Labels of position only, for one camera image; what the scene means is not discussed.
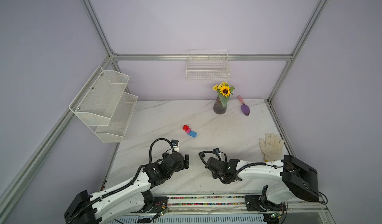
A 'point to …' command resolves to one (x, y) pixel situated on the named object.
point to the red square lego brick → (185, 127)
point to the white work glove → (272, 148)
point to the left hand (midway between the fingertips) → (180, 156)
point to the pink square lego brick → (188, 130)
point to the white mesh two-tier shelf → (106, 106)
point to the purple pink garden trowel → (244, 107)
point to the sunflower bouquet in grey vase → (224, 91)
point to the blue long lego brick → (193, 134)
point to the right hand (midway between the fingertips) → (217, 169)
